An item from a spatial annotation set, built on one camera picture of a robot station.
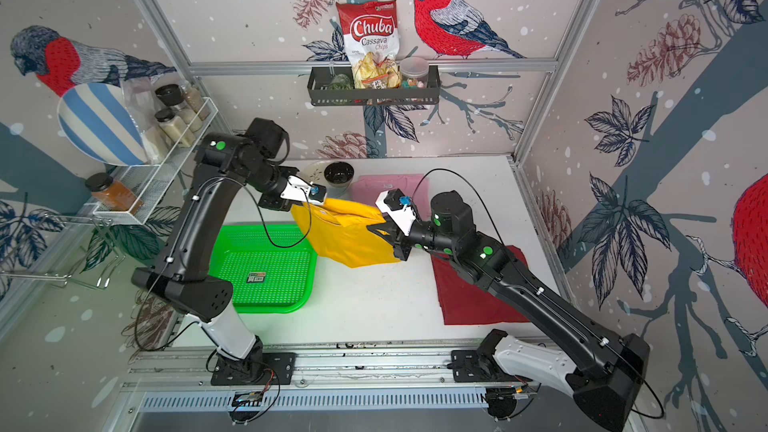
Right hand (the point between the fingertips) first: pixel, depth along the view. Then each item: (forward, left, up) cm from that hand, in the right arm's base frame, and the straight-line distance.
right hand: (370, 222), depth 64 cm
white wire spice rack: (+11, +59, -1) cm, 60 cm away
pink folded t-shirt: (+35, +6, -31) cm, 48 cm away
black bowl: (+40, +18, -29) cm, 52 cm away
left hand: (+11, +19, -1) cm, 22 cm away
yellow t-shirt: (+2, +8, -7) cm, 11 cm away
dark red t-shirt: (-6, -25, -30) cm, 40 cm away
